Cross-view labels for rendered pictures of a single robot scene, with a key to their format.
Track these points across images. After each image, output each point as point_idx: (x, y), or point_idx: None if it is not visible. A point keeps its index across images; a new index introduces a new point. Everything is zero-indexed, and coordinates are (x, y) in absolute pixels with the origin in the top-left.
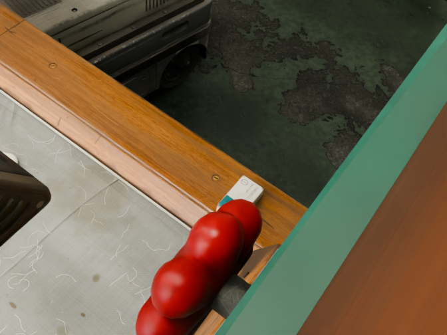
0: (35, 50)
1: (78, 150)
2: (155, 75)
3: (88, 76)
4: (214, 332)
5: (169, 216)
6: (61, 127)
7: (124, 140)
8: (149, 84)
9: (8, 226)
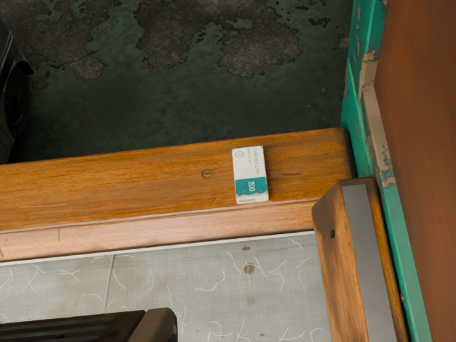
0: None
1: (47, 262)
2: (1, 130)
3: None
4: (362, 307)
5: (195, 246)
6: (8, 254)
7: (87, 213)
8: (3, 143)
9: None
